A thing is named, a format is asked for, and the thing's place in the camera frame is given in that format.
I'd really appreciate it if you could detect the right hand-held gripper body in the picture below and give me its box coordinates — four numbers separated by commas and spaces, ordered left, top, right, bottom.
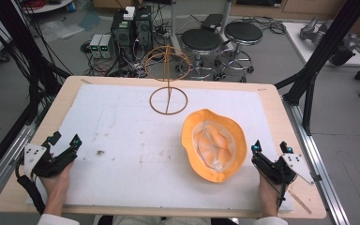
251, 151, 316, 187

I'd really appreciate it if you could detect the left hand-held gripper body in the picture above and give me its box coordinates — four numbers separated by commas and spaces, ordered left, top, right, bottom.
22, 141, 78, 179

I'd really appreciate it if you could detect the orange bucket hat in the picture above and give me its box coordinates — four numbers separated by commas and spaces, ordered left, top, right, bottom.
181, 108, 248, 184

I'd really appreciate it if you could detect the copper wire hat stand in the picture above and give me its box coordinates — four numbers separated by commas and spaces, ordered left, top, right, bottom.
143, 44, 191, 116

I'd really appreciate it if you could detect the person's right hand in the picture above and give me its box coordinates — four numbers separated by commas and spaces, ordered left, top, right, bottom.
257, 172, 291, 207

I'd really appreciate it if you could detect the person's left hand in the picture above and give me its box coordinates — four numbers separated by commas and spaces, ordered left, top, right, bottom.
39, 160, 75, 201

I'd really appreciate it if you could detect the thin wooden strip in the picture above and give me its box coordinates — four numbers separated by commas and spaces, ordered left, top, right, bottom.
288, 189, 313, 216

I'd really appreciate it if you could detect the white foam sheet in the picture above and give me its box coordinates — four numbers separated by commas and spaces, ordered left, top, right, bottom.
26, 83, 294, 214

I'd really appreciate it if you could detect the grey power supply unit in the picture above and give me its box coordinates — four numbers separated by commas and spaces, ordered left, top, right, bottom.
99, 34, 115, 59
88, 33, 103, 59

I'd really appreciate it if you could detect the white platform board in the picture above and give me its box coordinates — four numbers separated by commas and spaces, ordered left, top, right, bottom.
282, 21, 360, 68

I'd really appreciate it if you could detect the clear plastic sheet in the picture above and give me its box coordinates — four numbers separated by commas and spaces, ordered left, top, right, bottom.
40, 20, 86, 43

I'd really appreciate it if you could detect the black round stool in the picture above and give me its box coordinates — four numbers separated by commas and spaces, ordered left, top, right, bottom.
177, 28, 224, 81
215, 21, 264, 83

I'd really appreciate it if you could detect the grey robot device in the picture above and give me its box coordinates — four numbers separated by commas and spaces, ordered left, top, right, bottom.
299, 16, 359, 68

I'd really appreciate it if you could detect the black computer tower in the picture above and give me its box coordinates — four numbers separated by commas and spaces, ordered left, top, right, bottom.
133, 5, 155, 53
110, 8, 137, 61

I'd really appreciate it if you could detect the round white table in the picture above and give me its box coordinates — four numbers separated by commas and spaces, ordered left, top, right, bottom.
21, 0, 75, 15

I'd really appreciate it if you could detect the black flat box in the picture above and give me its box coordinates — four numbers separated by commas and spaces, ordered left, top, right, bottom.
201, 12, 225, 33

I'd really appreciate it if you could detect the white box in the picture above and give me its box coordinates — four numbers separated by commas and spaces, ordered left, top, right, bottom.
123, 6, 137, 22

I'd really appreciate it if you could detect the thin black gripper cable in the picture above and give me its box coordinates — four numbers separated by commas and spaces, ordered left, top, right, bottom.
276, 183, 291, 211

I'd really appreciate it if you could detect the black sleeved gripper cable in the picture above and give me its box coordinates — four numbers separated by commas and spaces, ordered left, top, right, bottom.
14, 156, 47, 216

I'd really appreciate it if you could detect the aluminium rail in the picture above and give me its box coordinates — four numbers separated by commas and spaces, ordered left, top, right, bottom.
0, 102, 46, 205
281, 95, 352, 225

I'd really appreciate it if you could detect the black metal frame stand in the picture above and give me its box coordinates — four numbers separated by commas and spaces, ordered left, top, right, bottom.
274, 0, 360, 137
0, 0, 73, 124

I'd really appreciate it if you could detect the tangle of black floor cables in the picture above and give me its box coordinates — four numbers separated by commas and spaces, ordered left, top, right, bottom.
237, 15, 288, 36

